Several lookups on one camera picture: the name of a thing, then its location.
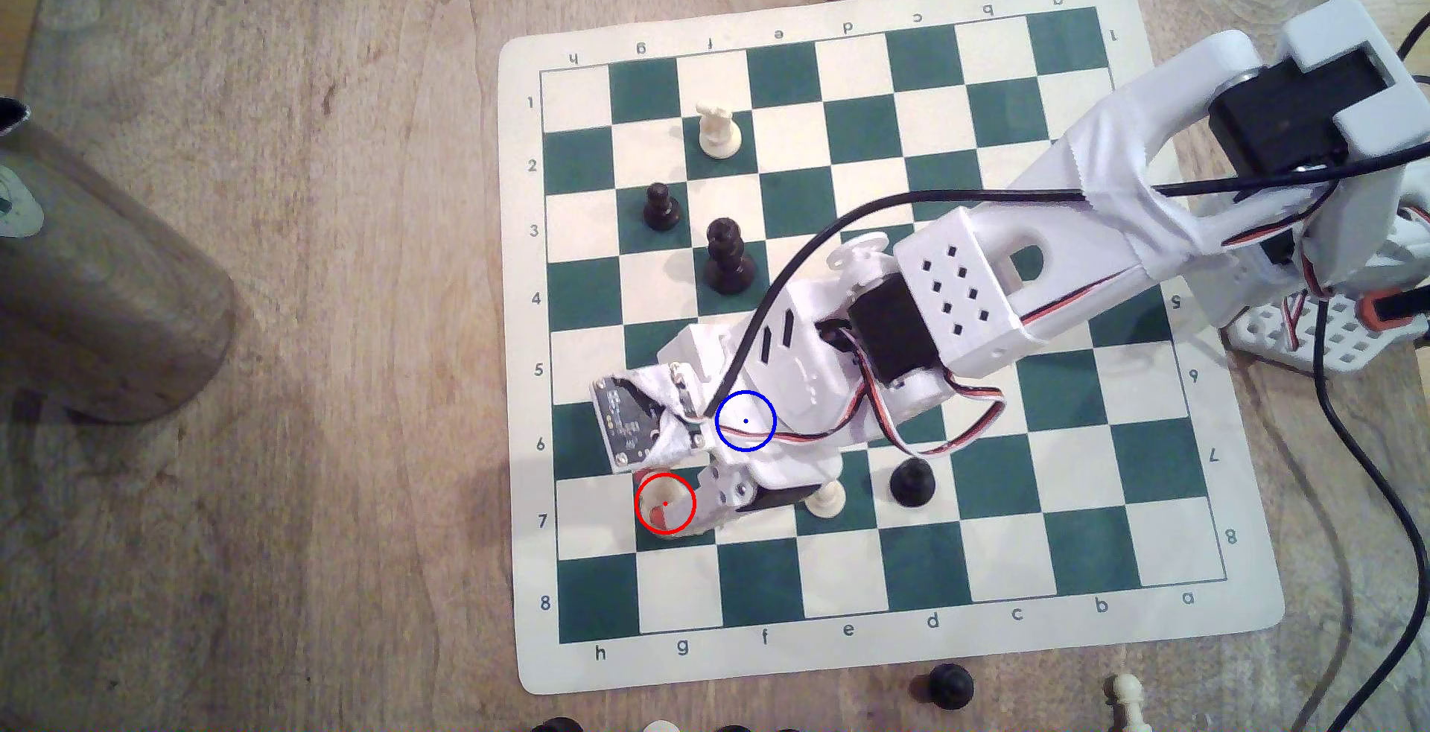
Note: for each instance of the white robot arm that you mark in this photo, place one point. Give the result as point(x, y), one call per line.
point(1128, 146)

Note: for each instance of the black pawn chess piece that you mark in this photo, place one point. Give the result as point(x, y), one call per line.
point(951, 687)
point(913, 483)
point(663, 209)

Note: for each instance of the tall black chess piece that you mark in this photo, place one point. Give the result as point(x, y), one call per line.
point(728, 263)

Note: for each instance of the white pawn chess piece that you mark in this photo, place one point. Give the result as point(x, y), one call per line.
point(674, 489)
point(1128, 701)
point(827, 504)

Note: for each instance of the wooden cylinder post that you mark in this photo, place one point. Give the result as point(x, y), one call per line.
point(89, 296)

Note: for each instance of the white knight chess piece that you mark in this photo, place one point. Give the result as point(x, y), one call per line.
point(719, 135)

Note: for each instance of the green and white chess mat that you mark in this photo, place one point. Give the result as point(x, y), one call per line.
point(1005, 553)

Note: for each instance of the taped camera circuit board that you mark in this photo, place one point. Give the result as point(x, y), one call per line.
point(631, 414)

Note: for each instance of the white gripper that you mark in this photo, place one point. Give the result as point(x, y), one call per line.
point(733, 495)

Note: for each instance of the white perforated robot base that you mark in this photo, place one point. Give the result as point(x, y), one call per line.
point(1335, 347)

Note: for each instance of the orange clamp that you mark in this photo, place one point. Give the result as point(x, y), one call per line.
point(1391, 309)

